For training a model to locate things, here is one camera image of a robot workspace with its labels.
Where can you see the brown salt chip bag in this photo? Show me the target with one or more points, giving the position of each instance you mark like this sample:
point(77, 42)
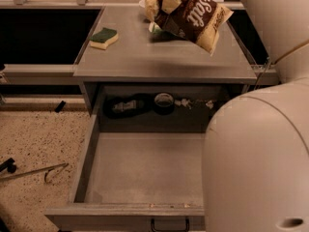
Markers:
point(197, 21)

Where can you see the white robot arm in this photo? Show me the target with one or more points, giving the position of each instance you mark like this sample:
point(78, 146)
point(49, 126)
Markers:
point(255, 163)

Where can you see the green chip bag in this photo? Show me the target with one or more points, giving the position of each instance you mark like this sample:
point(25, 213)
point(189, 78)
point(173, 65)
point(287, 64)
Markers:
point(156, 30)

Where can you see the grey cabinet counter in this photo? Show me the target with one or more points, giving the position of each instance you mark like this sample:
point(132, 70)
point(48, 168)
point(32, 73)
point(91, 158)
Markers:
point(138, 57)

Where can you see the grey open top drawer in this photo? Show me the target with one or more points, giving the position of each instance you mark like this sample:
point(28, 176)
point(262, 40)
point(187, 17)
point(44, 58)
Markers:
point(135, 169)

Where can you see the green yellow sponge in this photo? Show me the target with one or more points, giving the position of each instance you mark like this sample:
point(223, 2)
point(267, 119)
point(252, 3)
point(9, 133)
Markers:
point(104, 38)

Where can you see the black tape roll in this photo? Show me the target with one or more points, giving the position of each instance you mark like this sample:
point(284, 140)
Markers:
point(164, 103)

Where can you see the crumpled white scraps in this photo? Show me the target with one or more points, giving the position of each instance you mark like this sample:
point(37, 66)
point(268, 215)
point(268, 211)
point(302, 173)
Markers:
point(188, 103)

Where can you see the metal hooked rod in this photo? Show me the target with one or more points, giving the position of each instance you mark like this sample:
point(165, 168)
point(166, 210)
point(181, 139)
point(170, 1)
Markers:
point(20, 175)

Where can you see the black clamp on floor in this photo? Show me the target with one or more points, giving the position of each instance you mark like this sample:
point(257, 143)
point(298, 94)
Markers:
point(8, 165)

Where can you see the black drawer handle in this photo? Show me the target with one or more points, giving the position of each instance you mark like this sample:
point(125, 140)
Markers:
point(160, 225)

